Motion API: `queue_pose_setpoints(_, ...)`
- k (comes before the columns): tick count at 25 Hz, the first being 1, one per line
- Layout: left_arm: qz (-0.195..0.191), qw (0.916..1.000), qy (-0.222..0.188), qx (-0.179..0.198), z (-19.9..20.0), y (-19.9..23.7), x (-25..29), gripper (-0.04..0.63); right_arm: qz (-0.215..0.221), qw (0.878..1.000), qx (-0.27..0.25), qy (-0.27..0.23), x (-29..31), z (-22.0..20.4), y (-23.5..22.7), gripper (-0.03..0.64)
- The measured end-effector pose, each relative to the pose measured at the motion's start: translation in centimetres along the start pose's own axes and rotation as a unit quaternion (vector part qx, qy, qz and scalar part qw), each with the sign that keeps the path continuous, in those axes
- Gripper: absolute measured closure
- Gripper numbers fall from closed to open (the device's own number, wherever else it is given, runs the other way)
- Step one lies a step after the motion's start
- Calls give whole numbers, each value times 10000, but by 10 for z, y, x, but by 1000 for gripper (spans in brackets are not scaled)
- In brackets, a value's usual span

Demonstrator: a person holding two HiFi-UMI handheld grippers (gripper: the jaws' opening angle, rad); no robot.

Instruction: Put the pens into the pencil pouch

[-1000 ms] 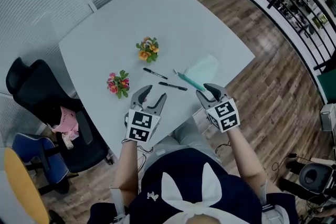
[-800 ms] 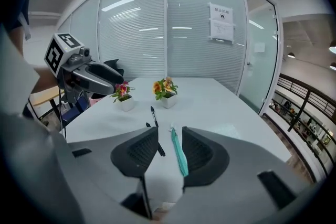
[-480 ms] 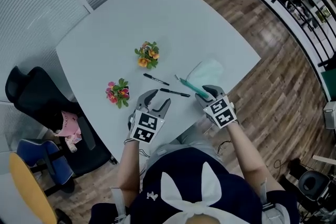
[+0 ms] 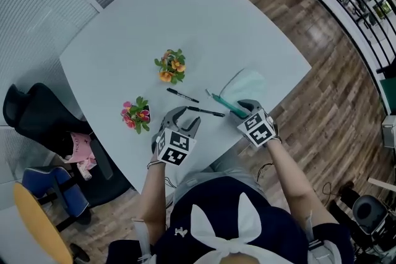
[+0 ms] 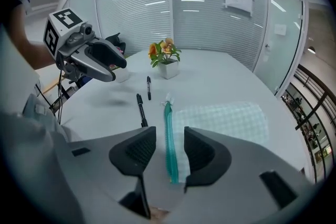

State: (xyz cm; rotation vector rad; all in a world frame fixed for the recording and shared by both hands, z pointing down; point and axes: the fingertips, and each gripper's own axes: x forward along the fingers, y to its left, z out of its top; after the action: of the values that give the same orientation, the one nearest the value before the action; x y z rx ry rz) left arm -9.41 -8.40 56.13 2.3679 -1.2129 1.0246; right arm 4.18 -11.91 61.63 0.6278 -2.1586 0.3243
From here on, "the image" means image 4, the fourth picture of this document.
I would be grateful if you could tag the green panel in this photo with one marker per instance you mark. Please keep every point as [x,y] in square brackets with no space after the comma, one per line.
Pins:
[389,96]

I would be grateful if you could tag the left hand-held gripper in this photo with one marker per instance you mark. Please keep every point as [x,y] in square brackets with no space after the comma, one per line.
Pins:
[176,146]

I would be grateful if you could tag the person's left forearm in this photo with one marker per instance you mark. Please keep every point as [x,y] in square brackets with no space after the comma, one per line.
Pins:
[156,194]

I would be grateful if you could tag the mint green pencil pouch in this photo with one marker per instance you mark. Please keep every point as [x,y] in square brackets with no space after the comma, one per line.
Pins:
[250,83]

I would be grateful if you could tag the person's left hand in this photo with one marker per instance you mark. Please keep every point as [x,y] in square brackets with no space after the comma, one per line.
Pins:
[154,146]

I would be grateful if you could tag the person's grey trousers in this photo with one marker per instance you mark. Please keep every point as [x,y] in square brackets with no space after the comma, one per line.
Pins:
[222,168]

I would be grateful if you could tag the pink flower pot plant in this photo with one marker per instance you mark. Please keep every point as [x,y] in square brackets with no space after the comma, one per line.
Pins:
[136,114]

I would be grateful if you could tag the person's right forearm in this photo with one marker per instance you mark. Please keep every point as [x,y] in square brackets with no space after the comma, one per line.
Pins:
[297,185]

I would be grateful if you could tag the blue chair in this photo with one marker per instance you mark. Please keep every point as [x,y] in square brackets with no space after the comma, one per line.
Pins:
[46,182]

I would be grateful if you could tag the yellow round table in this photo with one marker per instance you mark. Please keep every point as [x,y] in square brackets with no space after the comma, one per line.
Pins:
[40,225]

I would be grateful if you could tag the black pen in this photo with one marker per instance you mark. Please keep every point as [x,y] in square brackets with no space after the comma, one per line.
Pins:
[182,95]
[205,111]

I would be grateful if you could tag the small printed packet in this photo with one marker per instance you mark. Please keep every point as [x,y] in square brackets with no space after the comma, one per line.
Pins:
[85,171]

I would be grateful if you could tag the person's navy cap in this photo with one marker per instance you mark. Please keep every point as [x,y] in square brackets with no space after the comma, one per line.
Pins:
[216,204]

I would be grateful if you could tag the pink paper bag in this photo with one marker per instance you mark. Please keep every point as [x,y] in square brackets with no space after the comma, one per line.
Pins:
[80,146]

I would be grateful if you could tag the orange flower pot plant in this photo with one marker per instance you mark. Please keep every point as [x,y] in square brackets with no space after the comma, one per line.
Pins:
[171,66]

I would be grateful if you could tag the black office chair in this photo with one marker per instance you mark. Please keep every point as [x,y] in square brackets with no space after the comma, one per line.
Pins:
[40,114]

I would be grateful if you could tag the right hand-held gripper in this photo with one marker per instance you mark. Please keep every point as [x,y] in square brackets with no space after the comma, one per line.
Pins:
[256,130]

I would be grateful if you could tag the white box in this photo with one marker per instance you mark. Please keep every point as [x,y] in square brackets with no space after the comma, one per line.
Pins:
[389,131]

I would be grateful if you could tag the black stool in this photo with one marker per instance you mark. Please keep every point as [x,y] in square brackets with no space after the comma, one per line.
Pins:
[368,213]

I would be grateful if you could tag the white bow headband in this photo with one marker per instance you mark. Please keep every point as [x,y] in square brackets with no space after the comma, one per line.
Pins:
[247,225]

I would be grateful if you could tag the pale wooden board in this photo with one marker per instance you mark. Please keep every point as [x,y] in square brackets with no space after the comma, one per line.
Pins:
[383,183]

